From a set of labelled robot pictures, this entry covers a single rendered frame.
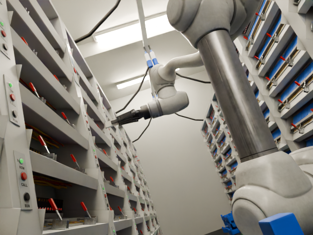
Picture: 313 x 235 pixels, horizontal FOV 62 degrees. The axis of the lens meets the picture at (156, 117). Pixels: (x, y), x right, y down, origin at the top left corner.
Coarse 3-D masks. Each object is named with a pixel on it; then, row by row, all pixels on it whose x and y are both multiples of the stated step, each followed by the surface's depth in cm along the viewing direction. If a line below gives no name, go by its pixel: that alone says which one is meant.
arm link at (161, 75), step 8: (184, 56) 116; (192, 56) 110; (200, 56) 105; (160, 64) 139; (168, 64) 128; (176, 64) 122; (184, 64) 116; (192, 64) 111; (200, 64) 108; (152, 72) 138; (160, 72) 132; (168, 72) 130; (152, 80) 138; (160, 80) 133; (168, 80) 132; (160, 88) 133
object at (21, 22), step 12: (12, 0) 85; (24, 12) 92; (12, 24) 99; (24, 24) 99; (24, 36) 105; (36, 36) 100; (36, 48) 113; (48, 48) 110; (48, 60) 122; (60, 60) 122; (60, 72) 132; (72, 72) 137
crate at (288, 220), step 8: (272, 216) 19; (280, 216) 18; (288, 216) 18; (264, 224) 18; (272, 224) 17; (280, 224) 17; (288, 224) 17; (296, 224) 17; (264, 232) 18; (272, 232) 17; (280, 232) 17; (288, 232) 17; (296, 232) 17
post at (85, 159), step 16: (64, 32) 153; (64, 80) 136; (80, 96) 139; (64, 112) 130; (80, 112) 129; (80, 128) 127; (48, 144) 125; (64, 144) 124; (64, 160) 122; (80, 160) 121; (64, 192) 117; (80, 192) 116; (96, 192) 116; (64, 208) 114; (80, 208) 114; (96, 208) 113; (112, 224) 117
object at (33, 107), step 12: (24, 96) 70; (24, 108) 82; (36, 108) 76; (48, 108) 84; (24, 120) 93; (36, 120) 93; (48, 120) 84; (60, 120) 92; (36, 132) 107; (48, 132) 107; (60, 132) 107; (72, 132) 104; (84, 132) 125; (60, 144) 117; (84, 144) 118
